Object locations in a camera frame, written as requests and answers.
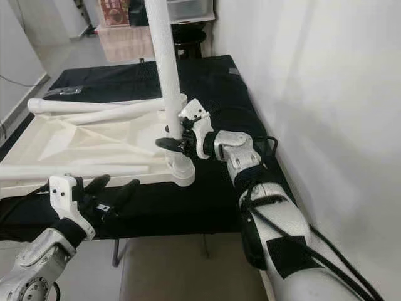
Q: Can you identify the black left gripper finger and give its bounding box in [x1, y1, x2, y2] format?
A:
[79, 174, 110, 201]
[110, 179, 140, 214]

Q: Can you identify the white plastic table leg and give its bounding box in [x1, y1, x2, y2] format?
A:
[0, 164, 151, 181]
[75, 97, 189, 126]
[144, 0, 192, 171]
[27, 97, 189, 115]

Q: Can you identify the grey metal table leg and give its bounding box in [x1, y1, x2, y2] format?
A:
[113, 237, 123, 267]

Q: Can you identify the black tablecloth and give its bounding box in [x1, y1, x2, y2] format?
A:
[0, 55, 295, 242]

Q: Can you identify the black round stool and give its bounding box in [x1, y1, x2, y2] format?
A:
[179, 39, 211, 60]

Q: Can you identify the clear plastic bag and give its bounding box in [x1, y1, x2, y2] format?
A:
[41, 87, 82, 98]

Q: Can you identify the black wok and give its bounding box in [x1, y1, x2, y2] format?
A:
[172, 18, 214, 41]

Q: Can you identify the black bag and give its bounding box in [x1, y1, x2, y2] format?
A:
[128, 0, 151, 26]

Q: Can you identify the red printed box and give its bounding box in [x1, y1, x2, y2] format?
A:
[97, 0, 131, 27]

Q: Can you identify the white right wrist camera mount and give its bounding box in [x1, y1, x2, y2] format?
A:
[179, 98, 215, 159]

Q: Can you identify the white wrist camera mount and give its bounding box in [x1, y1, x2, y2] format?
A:
[179, 98, 215, 159]
[49, 174, 95, 239]

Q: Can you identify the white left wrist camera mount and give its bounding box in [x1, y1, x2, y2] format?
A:
[49, 174, 95, 239]

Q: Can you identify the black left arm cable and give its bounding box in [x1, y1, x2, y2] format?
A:
[0, 182, 51, 217]

